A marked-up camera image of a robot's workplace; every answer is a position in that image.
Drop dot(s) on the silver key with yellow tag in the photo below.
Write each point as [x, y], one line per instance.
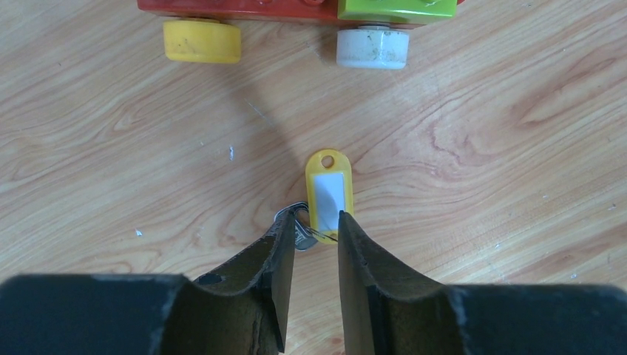
[329, 187]

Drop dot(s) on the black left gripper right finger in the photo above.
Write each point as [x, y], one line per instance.
[390, 308]

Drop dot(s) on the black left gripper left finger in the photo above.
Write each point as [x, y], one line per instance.
[240, 307]

